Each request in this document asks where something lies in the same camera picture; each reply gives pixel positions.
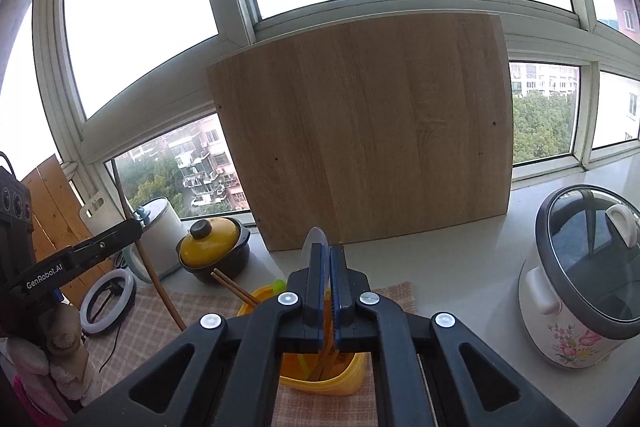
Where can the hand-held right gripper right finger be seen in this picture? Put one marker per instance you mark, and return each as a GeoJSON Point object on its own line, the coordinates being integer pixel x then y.
{"type": "Point", "coordinates": [339, 292]}

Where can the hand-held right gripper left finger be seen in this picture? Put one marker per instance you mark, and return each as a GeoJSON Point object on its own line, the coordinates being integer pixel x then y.
{"type": "Point", "coordinates": [315, 292]}

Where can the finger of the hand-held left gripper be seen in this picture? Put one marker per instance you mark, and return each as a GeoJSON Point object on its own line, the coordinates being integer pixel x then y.
{"type": "Point", "coordinates": [110, 239]}

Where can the green plastic spoon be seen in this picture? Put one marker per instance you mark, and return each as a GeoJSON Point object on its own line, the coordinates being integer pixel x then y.
{"type": "Point", "coordinates": [279, 287]}

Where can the white plate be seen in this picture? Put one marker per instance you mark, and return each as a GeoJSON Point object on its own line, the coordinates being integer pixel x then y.
{"type": "Point", "coordinates": [316, 237]}

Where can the red-tipped wooden chopstick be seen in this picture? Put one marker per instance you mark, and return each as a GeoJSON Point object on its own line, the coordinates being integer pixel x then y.
{"type": "Point", "coordinates": [320, 364]}
{"type": "Point", "coordinates": [160, 292]}
{"type": "Point", "coordinates": [334, 357]}

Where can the yellow plastic cup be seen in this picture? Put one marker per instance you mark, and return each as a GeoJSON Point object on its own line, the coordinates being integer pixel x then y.
{"type": "Point", "coordinates": [320, 384]}

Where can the person's left hand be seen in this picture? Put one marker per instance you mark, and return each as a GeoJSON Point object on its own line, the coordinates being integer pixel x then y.
{"type": "Point", "coordinates": [65, 342]}

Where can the white cutting board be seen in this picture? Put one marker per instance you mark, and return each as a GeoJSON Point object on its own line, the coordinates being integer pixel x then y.
{"type": "Point", "coordinates": [100, 212]}

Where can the brown wooden panel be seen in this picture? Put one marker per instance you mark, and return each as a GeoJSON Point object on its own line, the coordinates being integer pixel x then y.
{"type": "Point", "coordinates": [50, 207]}

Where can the white teal electric kettle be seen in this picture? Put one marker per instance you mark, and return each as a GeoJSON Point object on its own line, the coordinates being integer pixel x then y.
{"type": "Point", "coordinates": [160, 232]}

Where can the dark wooden chopstick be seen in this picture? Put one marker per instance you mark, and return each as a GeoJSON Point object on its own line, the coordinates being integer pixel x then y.
{"type": "Point", "coordinates": [240, 287]}
{"type": "Point", "coordinates": [232, 289]}

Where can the black casserole pot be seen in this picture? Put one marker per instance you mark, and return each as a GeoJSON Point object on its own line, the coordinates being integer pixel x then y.
{"type": "Point", "coordinates": [225, 269]}

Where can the pink checked tablecloth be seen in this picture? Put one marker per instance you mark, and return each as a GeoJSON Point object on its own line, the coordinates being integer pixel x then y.
{"type": "Point", "coordinates": [150, 332]}

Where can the yellow pot lid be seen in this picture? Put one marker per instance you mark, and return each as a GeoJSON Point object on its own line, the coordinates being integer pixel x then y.
{"type": "Point", "coordinates": [215, 242]}

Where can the large light wooden board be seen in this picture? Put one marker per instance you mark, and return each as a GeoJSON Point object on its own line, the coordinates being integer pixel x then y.
{"type": "Point", "coordinates": [360, 132]}

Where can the floral white rice cooker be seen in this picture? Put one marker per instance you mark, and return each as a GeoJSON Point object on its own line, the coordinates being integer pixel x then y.
{"type": "Point", "coordinates": [560, 322]}

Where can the glass rice cooker lid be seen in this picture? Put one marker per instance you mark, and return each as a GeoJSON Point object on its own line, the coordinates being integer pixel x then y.
{"type": "Point", "coordinates": [585, 252]}

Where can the white window frame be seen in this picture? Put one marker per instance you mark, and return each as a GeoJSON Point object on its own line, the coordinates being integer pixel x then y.
{"type": "Point", "coordinates": [225, 7]}

